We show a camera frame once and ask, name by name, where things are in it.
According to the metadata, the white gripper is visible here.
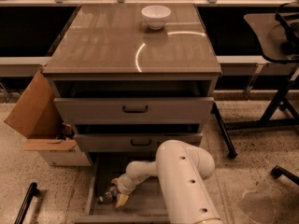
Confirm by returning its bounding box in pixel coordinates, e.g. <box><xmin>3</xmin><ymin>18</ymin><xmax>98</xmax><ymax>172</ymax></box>
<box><xmin>111</xmin><ymin>174</ymin><xmax>136</xmax><ymax>208</ymax></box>

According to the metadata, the clear plastic water bottle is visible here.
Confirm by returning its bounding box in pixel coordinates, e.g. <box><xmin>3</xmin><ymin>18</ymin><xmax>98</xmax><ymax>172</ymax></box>
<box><xmin>97</xmin><ymin>186</ymin><xmax>118</xmax><ymax>204</ymax></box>

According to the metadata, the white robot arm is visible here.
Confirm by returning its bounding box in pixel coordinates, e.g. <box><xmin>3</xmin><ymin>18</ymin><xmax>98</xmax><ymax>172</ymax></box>
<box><xmin>112</xmin><ymin>140</ymin><xmax>223</xmax><ymax>224</ymax></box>

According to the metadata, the grey bottom drawer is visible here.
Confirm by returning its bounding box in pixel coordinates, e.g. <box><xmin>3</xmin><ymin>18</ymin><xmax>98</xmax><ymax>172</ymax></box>
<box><xmin>76</xmin><ymin>152</ymin><xmax>171</xmax><ymax>224</ymax></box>

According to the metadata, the grey drawer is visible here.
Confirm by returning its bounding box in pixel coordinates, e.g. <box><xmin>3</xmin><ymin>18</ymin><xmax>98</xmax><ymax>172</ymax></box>
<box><xmin>54</xmin><ymin>97</ymin><xmax>213</xmax><ymax>125</ymax></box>
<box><xmin>76</xmin><ymin>152</ymin><xmax>171</xmax><ymax>224</ymax></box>
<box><xmin>74</xmin><ymin>133</ymin><xmax>202</xmax><ymax>152</ymax></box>

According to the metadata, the grey middle drawer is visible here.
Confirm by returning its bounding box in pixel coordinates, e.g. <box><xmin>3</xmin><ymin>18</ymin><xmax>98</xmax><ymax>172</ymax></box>
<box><xmin>74</xmin><ymin>133</ymin><xmax>202</xmax><ymax>152</ymax></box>

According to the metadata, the grey top drawer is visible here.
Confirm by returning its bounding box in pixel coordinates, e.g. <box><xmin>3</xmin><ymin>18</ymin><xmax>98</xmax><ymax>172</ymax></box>
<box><xmin>54</xmin><ymin>97</ymin><xmax>213</xmax><ymax>125</ymax></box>

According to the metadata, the grey drawer cabinet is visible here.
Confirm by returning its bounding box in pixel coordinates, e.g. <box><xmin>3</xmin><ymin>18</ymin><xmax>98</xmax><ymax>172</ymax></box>
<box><xmin>42</xmin><ymin>3</ymin><xmax>222</xmax><ymax>224</ymax></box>

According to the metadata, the black bar bottom left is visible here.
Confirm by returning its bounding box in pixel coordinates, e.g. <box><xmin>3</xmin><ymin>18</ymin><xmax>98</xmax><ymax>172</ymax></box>
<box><xmin>14</xmin><ymin>182</ymin><xmax>39</xmax><ymax>224</ymax></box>

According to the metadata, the open cardboard box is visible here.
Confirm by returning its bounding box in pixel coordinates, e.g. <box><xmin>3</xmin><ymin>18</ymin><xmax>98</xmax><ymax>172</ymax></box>
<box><xmin>5</xmin><ymin>72</ymin><xmax>92</xmax><ymax>166</ymax></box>

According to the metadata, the black foot bottom right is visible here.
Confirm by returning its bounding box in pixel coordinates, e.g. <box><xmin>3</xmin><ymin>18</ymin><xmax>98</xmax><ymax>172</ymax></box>
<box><xmin>270</xmin><ymin>165</ymin><xmax>299</xmax><ymax>186</ymax></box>

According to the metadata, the white ceramic bowl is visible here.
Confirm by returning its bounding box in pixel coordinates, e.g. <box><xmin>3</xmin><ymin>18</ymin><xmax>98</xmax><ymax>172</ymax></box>
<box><xmin>141</xmin><ymin>5</ymin><xmax>171</xmax><ymax>30</ymax></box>

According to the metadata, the black stand with tray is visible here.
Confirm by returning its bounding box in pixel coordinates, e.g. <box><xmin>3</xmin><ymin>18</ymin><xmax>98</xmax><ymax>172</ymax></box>
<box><xmin>212</xmin><ymin>2</ymin><xmax>299</xmax><ymax>159</ymax></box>

